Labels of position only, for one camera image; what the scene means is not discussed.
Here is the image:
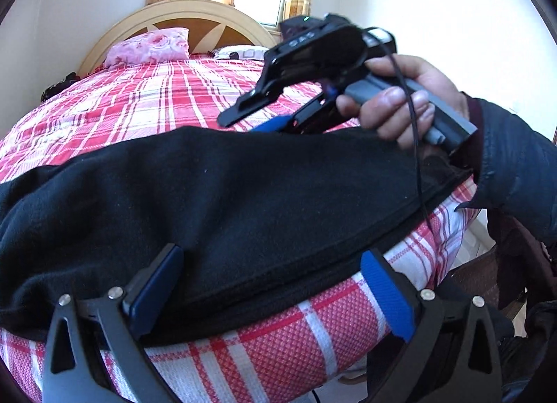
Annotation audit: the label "right hand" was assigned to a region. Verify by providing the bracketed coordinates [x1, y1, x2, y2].
[336, 54, 469, 150]

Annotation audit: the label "dark cloth beside bed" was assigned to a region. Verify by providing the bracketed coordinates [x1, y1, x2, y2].
[41, 72, 81, 103]

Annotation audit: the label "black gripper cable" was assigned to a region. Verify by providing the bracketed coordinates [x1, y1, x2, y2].
[362, 25, 436, 238]

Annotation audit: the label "pink floral pillow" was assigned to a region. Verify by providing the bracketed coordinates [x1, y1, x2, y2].
[103, 28, 190, 69]

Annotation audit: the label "right forearm dark sleeve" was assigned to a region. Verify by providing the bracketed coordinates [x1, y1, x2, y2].
[451, 95, 556, 246]

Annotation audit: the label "cream wooden headboard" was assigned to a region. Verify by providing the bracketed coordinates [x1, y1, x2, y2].
[77, 0, 280, 77]

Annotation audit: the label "black pants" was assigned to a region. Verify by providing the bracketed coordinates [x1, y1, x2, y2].
[1, 126, 468, 346]

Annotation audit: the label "white patterned pillow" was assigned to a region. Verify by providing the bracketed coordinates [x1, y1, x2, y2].
[211, 45, 269, 61]

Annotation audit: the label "red white plaid bedsheet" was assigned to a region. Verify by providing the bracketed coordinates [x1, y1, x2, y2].
[1, 56, 476, 402]

